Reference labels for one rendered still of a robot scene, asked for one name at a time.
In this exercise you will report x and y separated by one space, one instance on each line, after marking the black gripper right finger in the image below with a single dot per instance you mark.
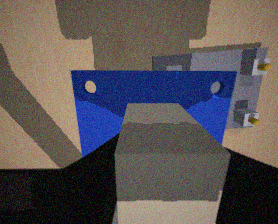
250 193

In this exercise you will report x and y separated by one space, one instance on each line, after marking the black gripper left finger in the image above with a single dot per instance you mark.
83 192

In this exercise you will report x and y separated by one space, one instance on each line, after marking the blue board with square handle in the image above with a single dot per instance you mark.
169 162

